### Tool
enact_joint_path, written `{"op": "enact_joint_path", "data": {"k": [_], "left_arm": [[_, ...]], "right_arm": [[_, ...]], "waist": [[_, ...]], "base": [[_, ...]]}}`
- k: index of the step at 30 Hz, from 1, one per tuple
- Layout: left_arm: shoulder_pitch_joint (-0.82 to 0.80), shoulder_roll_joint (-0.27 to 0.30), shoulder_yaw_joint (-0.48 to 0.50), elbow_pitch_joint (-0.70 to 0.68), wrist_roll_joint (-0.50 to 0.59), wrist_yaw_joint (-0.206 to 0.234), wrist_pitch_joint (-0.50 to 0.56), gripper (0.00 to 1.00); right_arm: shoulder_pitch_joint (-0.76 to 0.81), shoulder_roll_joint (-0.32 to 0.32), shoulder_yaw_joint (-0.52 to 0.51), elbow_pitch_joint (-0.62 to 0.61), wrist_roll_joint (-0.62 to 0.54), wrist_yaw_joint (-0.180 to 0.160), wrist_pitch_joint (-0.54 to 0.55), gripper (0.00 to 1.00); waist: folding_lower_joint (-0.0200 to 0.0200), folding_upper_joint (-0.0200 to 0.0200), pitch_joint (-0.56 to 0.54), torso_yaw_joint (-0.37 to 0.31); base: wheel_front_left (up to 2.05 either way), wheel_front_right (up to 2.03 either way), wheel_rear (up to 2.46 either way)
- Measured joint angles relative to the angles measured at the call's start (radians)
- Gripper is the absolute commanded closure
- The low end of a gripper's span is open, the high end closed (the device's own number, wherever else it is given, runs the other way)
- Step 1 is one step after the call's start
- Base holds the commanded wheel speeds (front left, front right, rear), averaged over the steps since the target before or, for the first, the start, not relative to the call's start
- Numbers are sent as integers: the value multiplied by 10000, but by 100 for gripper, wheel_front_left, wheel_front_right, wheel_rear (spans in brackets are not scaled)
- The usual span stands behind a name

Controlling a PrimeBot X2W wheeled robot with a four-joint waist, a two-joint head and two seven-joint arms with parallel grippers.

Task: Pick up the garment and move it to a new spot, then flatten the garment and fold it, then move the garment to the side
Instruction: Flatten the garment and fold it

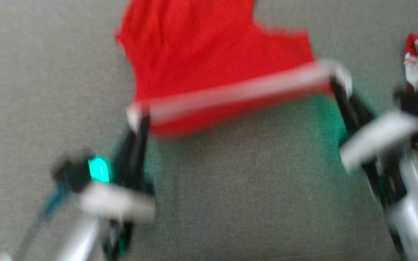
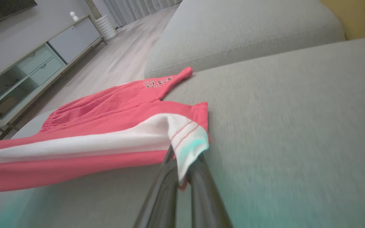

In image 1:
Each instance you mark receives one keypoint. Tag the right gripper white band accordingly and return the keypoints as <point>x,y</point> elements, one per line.
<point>379,139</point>

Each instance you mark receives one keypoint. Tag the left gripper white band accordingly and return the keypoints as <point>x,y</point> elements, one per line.
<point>118,203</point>

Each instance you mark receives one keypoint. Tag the red mesh garment white trim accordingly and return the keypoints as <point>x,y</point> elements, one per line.
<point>201,47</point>

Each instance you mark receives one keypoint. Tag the grey sofa seat cushion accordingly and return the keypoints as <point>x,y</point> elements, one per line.
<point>230,199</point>

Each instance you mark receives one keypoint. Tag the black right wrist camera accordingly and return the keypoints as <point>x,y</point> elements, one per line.
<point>412,103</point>

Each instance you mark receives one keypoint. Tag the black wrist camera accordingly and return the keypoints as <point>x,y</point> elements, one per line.
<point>412,103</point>
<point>71,174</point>

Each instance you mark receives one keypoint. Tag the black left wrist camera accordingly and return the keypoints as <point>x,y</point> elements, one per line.
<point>71,174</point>

